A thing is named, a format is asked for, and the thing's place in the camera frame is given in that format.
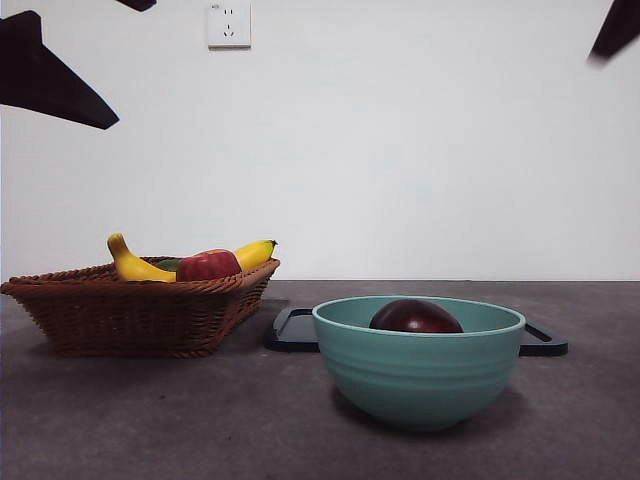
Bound dark purple plum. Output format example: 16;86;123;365
368;298;465;334

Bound teal ceramic bowl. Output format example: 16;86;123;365
312;294;526;431

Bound yellow banana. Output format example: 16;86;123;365
106;232;279;284

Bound red apple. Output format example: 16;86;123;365
175;248;243;282

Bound brown wicker basket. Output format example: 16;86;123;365
0;256;282;359

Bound black rectangular tray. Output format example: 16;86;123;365
263;306;570;357

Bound white wall socket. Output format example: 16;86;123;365
207;1;253;51

